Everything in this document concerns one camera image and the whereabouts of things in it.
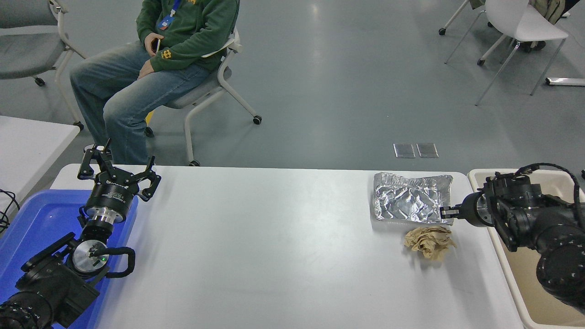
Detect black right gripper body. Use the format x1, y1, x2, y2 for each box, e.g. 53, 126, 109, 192
462, 192, 481, 228

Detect beige garment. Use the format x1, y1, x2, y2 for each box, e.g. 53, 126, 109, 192
529, 0, 567, 24

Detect large pale plastic bin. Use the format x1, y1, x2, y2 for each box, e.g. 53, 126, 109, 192
468, 169, 585, 329

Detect crumpled tan paper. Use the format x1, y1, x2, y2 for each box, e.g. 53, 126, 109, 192
404, 226, 457, 262

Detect seated person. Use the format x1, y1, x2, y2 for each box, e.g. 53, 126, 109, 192
69, 0, 240, 165

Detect white side table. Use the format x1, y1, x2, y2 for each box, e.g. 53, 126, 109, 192
0, 115, 81, 215

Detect grey armchair with white frame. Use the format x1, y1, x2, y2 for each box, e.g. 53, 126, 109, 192
0, 0, 86, 132

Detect white shell chair metal legs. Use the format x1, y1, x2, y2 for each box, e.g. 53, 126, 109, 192
445, 0, 570, 106

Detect white table foot bar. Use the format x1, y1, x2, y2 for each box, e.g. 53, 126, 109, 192
545, 77, 585, 87

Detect blue plastic tray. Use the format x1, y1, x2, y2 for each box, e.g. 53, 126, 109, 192
0, 189, 139, 329

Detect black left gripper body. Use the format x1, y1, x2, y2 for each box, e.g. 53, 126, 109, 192
85, 173, 139, 215

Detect person's right hand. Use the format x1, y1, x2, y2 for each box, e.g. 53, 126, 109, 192
144, 33, 161, 58

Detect silver foil tray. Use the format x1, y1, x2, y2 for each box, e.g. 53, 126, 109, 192
373, 172, 454, 227

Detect person's left hand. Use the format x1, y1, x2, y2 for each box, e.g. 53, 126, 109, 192
137, 59, 156, 80

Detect blue lanyard badge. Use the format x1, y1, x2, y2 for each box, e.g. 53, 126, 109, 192
157, 0, 181, 32

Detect white grey castor chair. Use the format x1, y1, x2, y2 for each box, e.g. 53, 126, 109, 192
145, 28, 262, 167

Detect black cable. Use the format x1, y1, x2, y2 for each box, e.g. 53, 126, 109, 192
0, 188, 21, 234

